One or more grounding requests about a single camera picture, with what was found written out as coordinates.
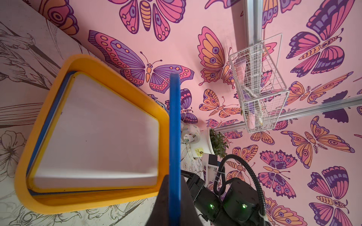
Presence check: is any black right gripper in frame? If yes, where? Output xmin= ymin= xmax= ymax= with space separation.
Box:
xmin=181 ymin=170 xmax=260 ymax=226

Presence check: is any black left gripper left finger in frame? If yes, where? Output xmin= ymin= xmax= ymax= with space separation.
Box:
xmin=146 ymin=175 xmax=169 ymax=226

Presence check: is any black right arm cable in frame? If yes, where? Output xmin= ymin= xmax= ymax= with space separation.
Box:
xmin=213 ymin=153 xmax=268 ymax=226

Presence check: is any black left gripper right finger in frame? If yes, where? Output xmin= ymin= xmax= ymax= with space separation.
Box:
xmin=180 ymin=179 xmax=203 ymax=226

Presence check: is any green potted plant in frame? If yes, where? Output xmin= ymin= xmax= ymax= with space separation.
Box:
xmin=209 ymin=129 xmax=229 ymax=158

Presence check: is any white plant pot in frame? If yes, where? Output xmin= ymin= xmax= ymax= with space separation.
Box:
xmin=190 ymin=129 xmax=215 ymax=159

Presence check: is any yellow plastic storage tray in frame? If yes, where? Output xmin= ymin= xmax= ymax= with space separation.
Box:
xmin=15 ymin=55 xmax=169 ymax=214

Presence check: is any white wire wall basket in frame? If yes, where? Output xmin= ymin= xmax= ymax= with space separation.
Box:
xmin=229 ymin=33 xmax=289 ymax=133

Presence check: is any blue-framed whiteboard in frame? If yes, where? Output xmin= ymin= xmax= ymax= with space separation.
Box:
xmin=168 ymin=73 xmax=181 ymax=226
xmin=25 ymin=70 xmax=77 ymax=176

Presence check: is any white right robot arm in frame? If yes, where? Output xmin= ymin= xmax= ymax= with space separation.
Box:
xmin=181 ymin=154 xmax=267 ymax=226

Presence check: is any yellow-framed whiteboard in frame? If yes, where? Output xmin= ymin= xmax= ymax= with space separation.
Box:
xmin=26 ymin=72 xmax=160 ymax=193

